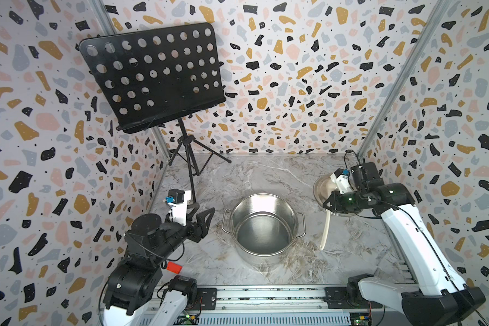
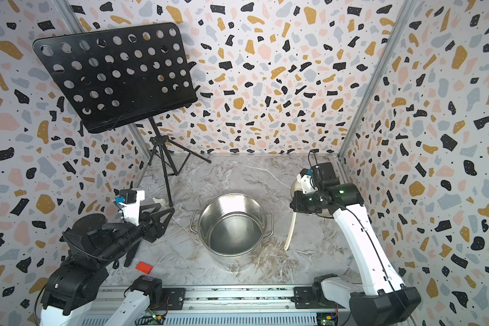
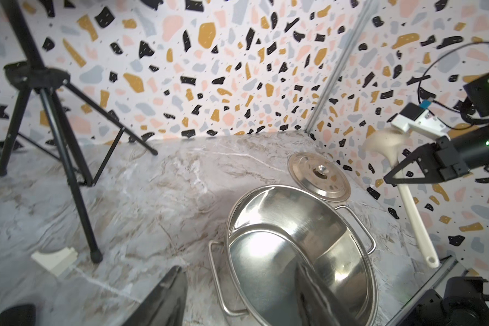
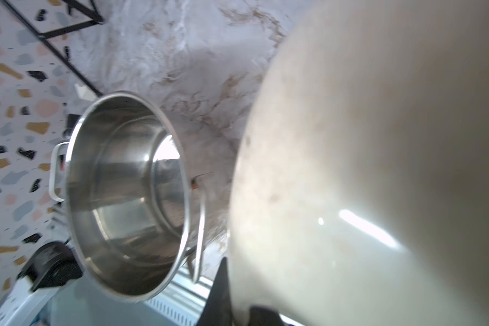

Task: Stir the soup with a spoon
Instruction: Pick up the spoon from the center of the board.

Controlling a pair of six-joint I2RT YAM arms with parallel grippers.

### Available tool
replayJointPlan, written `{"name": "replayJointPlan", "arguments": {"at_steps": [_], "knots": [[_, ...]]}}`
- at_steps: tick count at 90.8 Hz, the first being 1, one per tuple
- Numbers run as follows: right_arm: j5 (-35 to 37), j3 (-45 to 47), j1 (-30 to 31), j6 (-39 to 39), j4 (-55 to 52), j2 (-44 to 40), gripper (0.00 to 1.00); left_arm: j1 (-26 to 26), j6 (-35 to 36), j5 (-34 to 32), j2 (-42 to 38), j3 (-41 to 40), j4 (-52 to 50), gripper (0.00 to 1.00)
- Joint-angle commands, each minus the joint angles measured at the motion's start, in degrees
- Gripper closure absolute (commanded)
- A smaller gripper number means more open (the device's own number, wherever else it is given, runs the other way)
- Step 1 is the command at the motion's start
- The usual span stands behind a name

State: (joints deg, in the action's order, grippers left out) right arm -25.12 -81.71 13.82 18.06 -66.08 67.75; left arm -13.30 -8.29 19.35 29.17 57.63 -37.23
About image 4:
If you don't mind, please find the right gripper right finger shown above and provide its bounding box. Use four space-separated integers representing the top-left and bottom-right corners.
248 306 285 326

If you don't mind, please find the black perforated music stand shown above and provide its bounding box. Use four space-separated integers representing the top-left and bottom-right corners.
0 0 105 97

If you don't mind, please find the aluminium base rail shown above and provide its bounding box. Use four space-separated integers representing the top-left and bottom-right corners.
144 272 302 326

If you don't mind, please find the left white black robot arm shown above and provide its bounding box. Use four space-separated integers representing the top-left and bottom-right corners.
0 241 83 325

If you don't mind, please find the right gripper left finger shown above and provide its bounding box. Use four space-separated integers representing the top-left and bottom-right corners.
196 258 233 326

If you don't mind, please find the small white object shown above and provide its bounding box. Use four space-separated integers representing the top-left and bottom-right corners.
74 83 98 102

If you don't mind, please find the stainless steel pot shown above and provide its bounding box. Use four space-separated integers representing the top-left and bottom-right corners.
48 91 206 302

